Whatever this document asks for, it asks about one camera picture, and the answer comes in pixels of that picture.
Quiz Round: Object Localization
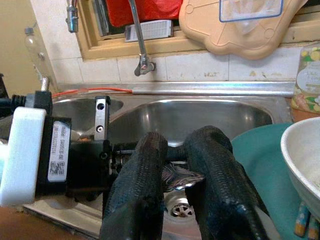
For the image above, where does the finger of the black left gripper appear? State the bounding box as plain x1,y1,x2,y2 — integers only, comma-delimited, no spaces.
112,142,188,161

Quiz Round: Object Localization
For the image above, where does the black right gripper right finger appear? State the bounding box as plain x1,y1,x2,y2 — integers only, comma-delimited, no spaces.
184,125,273,240

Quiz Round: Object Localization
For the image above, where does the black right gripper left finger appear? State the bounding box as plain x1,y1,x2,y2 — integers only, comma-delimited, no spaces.
99,131,169,240

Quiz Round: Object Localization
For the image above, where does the patterned metal spoon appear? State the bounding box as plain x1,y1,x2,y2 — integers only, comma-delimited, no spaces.
161,163,205,191

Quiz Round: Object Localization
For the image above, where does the teal plate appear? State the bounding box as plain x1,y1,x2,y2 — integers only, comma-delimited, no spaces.
230,122,310,240

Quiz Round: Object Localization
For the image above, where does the white bowl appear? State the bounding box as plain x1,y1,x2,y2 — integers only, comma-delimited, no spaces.
280,116,320,214

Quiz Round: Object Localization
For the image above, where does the metal sink drain strainer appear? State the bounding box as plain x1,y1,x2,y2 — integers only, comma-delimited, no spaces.
163,191,196,219

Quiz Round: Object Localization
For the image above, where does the stainless steel double sink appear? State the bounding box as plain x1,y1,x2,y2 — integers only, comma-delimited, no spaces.
22,81,297,240

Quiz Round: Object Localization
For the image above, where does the patterned wooden chopstick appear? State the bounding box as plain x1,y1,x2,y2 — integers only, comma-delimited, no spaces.
293,201,311,238
307,212,320,240

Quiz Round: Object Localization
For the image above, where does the clear plastic bottle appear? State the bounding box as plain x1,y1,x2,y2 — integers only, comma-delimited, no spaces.
24,22,60,93

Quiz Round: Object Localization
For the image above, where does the chrome sink faucet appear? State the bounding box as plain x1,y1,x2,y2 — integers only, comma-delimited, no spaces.
127,0,157,77

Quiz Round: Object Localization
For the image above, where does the white ribbed filter box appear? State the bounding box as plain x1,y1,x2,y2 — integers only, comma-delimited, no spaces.
124,19,174,43

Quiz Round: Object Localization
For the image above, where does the beige plastic board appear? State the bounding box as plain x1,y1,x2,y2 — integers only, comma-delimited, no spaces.
178,0,309,61

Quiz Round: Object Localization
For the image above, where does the floral label soap bottle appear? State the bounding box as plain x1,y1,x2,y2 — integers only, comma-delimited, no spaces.
291,46,320,115

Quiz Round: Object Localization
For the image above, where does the red cloth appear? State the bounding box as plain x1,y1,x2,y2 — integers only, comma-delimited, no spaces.
105,0,184,28

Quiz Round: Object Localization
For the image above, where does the clear container blue rim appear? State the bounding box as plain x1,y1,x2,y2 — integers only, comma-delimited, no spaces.
219,0,285,23

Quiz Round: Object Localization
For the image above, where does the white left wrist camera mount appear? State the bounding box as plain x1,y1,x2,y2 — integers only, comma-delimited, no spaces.
0,106,48,207

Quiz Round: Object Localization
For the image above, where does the thin orange cable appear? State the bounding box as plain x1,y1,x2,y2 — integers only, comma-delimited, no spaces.
51,86,134,99

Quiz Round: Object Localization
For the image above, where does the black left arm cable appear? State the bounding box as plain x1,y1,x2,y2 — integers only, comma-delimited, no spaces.
0,91,53,118

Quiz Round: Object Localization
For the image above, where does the beige window frame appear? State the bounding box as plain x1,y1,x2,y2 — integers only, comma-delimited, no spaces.
74,0,320,61

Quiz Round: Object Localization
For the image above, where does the chrome hose tap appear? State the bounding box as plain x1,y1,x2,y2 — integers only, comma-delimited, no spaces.
65,0,80,34

